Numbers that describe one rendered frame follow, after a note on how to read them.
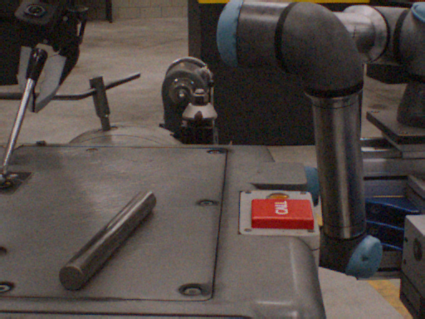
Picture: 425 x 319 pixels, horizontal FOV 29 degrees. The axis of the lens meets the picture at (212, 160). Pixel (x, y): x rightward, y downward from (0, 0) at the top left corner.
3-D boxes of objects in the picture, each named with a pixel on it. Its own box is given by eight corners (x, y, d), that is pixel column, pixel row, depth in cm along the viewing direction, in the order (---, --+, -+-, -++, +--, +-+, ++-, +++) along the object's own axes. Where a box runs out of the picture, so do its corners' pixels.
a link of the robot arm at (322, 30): (378, -4, 126) (390, 262, 147) (316, -8, 132) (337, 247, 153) (340, 18, 118) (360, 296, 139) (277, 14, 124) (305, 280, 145)
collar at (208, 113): (216, 120, 184) (216, 108, 183) (181, 120, 184) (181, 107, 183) (217, 113, 191) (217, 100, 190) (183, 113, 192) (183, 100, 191)
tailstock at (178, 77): (214, 171, 236) (214, 71, 229) (147, 170, 237) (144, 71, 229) (218, 144, 265) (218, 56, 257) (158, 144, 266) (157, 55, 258)
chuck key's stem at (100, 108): (109, 145, 128) (94, 74, 126) (120, 145, 127) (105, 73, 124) (100, 149, 127) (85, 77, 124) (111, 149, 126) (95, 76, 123)
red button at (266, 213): (314, 238, 78) (315, 218, 77) (251, 237, 78) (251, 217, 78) (309, 217, 84) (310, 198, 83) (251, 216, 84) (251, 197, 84)
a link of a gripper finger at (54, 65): (62, 110, 118) (75, 49, 115) (53, 120, 112) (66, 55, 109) (41, 105, 117) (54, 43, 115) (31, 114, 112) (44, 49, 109)
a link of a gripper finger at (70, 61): (72, 86, 112) (85, 24, 110) (70, 88, 111) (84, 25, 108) (39, 78, 112) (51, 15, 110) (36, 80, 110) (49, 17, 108)
